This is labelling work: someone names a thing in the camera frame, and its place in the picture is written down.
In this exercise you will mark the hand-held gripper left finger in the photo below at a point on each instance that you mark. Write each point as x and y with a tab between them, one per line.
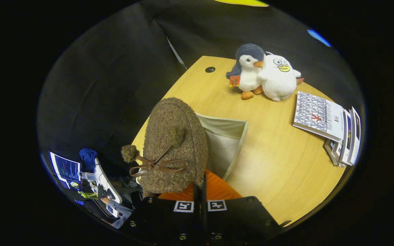
162	218

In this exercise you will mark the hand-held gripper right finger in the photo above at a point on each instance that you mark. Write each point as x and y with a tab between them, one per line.
238	215

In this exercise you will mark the cream fabric storage box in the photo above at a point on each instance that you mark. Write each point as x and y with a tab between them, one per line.
224	143

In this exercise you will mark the brown fuzzy shoe with bow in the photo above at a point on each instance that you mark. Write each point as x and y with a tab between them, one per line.
173	130

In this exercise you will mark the blue cloth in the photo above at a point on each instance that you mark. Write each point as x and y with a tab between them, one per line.
87	159

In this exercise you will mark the dark grey book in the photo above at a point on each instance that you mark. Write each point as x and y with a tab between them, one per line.
330	152

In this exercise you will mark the grey patterned book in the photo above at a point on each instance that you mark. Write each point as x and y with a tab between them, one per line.
316	116

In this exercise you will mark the white book with blue picture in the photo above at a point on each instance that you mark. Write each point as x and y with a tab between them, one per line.
345	140

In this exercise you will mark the white duck plush toy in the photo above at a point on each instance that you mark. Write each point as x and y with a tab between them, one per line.
277	85

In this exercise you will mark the grey penguin plush toy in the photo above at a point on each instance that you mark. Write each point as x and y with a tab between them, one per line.
250	77

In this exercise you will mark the white book with dark picture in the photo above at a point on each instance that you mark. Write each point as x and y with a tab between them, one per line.
355	136

